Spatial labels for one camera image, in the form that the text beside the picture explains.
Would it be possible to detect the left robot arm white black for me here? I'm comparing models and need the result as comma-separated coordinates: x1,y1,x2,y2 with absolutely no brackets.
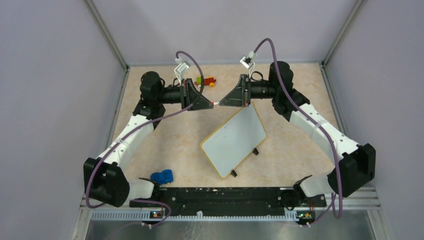
83,71,214,209

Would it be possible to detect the aluminium frame rail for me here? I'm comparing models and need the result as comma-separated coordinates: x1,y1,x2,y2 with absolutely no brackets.
71,187,394,240

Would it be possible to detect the blue toy car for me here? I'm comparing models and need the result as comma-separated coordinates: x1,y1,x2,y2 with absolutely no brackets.
150,169,174,185

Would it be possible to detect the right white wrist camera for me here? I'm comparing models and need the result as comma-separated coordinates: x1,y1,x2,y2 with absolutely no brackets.
239,51,257,78

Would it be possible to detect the white whiteboard yellow edge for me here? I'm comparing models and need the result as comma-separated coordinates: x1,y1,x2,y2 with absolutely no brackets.
199,104,267,179

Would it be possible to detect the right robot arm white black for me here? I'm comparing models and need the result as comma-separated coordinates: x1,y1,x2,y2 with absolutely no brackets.
219,61,376,206

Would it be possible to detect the red green brick toy car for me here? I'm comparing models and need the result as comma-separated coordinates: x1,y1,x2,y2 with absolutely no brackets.
194,76,217,88

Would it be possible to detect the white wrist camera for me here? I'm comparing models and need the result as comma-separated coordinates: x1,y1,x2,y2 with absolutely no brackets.
239,51,257,78
174,57,190,85

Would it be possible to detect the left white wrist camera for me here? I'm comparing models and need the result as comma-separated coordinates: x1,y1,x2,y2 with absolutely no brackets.
174,57,190,85

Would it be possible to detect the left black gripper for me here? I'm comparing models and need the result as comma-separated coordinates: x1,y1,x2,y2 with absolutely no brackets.
156,78,213,111

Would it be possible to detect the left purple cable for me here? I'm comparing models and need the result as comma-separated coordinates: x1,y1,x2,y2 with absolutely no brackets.
85,50,205,229

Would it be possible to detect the black whiteboard clip foot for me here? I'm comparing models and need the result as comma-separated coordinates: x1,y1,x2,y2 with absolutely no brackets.
252,148,260,156
230,169,238,178

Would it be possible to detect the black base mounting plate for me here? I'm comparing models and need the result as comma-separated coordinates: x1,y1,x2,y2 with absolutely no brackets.
129,187,327,217

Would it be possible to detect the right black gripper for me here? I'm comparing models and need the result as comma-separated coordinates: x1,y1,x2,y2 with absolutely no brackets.
220,74,279,108

